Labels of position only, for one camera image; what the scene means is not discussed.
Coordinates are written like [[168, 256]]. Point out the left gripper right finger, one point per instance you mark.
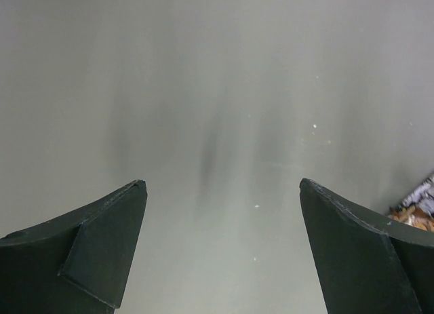
[[365, 261]]

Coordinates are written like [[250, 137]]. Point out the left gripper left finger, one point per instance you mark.
[[78, 262]]

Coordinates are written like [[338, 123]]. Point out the brown floral tie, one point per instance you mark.
[[416, 209]]

